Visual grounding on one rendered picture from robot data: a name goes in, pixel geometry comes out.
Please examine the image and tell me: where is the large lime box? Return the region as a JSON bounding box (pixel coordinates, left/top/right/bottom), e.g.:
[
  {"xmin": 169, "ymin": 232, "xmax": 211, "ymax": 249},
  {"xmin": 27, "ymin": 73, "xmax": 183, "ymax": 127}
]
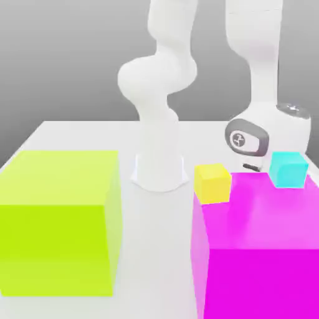
[{"xmin": 0, "ymin": 150, "xmax": 123, "ymax": 298}]

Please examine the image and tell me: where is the small yellow cube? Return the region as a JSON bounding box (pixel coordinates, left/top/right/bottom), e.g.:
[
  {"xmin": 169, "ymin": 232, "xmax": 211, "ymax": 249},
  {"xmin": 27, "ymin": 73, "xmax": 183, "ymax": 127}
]
[{"xmin": 193, "ymin": 163, "xmax": 232, "ymax": 206}]

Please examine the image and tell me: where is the small cyan cube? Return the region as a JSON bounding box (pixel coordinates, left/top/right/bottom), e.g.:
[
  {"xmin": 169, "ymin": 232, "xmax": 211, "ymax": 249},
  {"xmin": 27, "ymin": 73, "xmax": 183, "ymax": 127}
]
[{"xmin": 268, "ymin": 151, "xmax": 310, "ymax": 189}]

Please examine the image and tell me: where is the large magenta box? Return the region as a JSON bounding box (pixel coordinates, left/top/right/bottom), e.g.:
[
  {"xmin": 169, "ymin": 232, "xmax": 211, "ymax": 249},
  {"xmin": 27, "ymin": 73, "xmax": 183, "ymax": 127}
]
[{"xmin": 190, "ymin": 171, "xmax": 319, "ymax": 319}]

